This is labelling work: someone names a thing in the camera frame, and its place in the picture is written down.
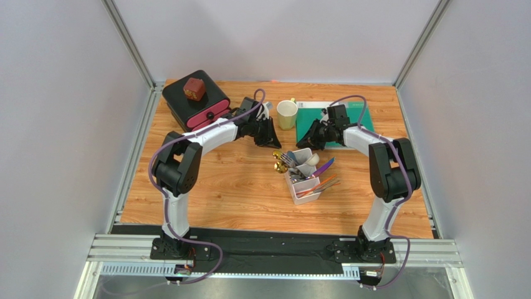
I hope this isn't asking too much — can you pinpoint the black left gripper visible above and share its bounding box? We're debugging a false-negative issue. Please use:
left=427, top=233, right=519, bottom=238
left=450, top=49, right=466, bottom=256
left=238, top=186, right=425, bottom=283
left=249, top=116, right=283, bottom=150

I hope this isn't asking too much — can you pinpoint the blue grey plastic spoon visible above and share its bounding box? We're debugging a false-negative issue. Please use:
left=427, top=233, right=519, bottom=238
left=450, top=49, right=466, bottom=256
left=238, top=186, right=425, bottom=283
left=287, top=151, right=298, bottom=164

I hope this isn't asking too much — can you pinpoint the iridescent purple knife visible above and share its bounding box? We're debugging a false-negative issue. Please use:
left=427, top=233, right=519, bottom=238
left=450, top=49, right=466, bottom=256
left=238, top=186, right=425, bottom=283
left=307, top=157, right=335, bottom=179

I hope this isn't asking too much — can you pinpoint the white compartment organizer box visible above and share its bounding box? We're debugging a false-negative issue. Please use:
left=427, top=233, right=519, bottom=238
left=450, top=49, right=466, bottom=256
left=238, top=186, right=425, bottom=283
left=284, top=148, right=320, bottom=206

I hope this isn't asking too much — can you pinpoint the white handled ladle spoon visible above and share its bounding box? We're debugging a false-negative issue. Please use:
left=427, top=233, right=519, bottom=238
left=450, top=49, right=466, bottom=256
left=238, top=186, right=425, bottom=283
left=305, top=153, right=320, bottom=166

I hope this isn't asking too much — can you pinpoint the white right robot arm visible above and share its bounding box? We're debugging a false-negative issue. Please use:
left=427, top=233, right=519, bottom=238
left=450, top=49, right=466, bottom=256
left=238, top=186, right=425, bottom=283
left=296, top=105, right=421, bottom=262

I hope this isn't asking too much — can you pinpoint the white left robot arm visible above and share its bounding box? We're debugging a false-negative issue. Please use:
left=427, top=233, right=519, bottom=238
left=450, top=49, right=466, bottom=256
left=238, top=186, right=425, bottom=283
left=149, top=97, right=281, bottom=260

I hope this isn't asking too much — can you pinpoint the green notebook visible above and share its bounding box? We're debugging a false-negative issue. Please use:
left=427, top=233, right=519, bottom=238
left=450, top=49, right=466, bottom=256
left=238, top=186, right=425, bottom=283
left=295, top=101, right=374, bottom=150

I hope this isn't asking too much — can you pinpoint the pale yellow mug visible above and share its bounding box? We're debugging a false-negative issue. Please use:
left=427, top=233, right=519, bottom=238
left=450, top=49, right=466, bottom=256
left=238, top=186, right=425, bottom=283
left=277, top=98, right=299, bottom=130

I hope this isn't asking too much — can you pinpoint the black pink drawer box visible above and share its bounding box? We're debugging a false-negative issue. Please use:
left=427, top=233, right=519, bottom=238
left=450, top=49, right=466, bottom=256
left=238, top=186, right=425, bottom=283
left=162, top=70, right=231, bottom=132

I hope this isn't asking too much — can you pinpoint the red brown cube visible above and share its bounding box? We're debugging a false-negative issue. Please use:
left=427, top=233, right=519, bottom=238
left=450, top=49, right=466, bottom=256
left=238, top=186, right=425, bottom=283
left=183, top=77, right=206, bottom=102

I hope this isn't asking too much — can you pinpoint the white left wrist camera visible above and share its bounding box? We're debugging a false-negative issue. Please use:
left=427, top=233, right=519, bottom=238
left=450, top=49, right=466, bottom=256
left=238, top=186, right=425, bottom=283
left=257, top=102, right=274, bottom=120

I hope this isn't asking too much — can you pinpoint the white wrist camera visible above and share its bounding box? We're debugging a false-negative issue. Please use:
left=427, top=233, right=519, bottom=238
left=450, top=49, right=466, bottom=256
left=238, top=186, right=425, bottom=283
left=320, top=107, right=331, bottom=125
left=257, top=102, right=274, bottom=120

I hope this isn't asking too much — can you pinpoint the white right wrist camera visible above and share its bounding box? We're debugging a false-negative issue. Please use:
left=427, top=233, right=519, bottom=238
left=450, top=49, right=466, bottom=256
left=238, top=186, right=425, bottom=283
left=320, top=107, right=331, bottom=125

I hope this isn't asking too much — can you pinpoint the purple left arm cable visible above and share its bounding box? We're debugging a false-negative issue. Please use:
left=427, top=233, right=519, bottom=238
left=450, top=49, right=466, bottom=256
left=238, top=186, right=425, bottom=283
left=148, top=88, right=267, bottom=285

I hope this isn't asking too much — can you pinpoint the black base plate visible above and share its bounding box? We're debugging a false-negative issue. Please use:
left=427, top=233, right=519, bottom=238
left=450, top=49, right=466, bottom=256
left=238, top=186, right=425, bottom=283
left=150, top=227, right=397, bottom=275

